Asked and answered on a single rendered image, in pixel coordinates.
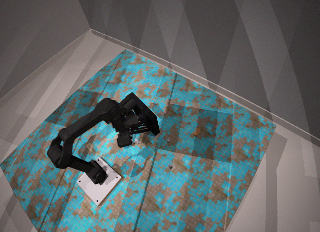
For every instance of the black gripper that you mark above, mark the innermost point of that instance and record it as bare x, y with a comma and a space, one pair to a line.
124, 137

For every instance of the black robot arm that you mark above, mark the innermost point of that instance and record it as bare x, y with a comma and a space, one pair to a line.
109, 111

